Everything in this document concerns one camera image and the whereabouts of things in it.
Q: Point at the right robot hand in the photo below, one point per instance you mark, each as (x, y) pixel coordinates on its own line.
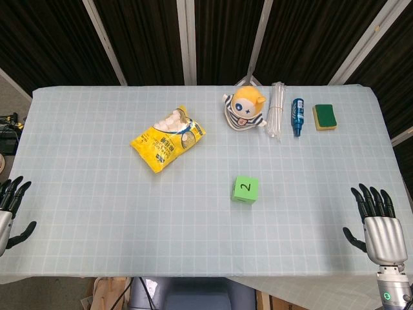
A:
(384, 235)

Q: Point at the green yellow sponge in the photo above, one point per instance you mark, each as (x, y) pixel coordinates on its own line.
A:
(325, 117)

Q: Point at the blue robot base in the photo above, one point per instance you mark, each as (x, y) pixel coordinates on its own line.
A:
(184, 294)

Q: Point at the cardboard box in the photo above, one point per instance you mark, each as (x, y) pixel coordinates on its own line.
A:
(103, 294)

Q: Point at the yellow snack bag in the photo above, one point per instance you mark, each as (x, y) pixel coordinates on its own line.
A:
(167, 140)

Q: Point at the grid patterned tablecloth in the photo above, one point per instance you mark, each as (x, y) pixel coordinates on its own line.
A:
(129, 210)

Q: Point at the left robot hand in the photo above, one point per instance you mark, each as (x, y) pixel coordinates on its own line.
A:
(4, 223)

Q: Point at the bundle of clear straws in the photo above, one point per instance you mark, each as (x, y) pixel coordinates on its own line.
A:
(276, 113)

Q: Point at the yellow striped plush doll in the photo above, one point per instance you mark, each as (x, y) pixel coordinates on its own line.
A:
(244, 111)

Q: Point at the blue spray bottle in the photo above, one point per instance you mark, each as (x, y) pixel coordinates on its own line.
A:
(297, 117)

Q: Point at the green numbered cube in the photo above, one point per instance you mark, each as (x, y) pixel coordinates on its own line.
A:
(246, 189)

